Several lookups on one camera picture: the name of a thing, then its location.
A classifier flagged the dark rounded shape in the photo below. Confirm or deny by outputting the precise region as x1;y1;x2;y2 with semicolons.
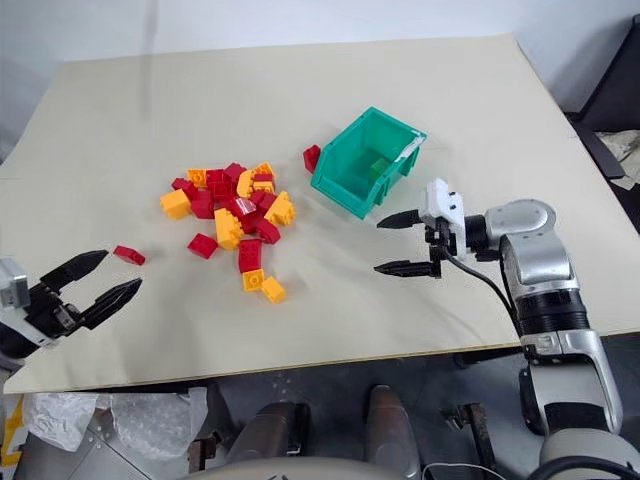
223;401;311;467
363;383;422;480

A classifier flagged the teal plastic bin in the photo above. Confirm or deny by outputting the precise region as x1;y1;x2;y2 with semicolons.
310;106;429;222

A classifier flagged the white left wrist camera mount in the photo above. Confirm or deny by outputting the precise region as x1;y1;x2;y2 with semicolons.
0;256;57;350

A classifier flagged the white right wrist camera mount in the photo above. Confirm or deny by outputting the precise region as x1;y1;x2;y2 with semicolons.
418;177;469;262

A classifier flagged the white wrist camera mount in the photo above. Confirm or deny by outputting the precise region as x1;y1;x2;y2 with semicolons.
0;256;57;350
418;177;469;262

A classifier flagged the rusty metal bracket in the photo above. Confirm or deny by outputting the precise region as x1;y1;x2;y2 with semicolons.
438;402;497;474
186;429;224;472

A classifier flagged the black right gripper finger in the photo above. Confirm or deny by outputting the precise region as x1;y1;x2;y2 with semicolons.
376;209;426;232
373;260;435;279

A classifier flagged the clear plastic bag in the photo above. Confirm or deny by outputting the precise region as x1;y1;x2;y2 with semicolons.
22;386;209;464

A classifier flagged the black chair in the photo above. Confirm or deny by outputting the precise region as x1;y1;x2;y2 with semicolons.
563;13;640;182

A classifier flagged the yellow plastic object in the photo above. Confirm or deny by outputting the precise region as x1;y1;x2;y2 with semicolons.
0;393;25;464

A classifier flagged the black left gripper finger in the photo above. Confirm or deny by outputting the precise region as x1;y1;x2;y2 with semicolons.
40;249;110;295
79;277;144;331

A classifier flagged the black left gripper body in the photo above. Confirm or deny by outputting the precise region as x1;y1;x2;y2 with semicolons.
24;279;85;346

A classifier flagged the thin white cable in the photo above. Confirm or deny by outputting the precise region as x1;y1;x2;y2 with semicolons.
421;461;497;480

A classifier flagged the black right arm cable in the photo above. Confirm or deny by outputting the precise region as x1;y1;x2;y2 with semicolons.
443;253;524;334

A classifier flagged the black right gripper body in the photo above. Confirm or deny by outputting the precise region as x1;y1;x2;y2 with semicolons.
423;216;460;279

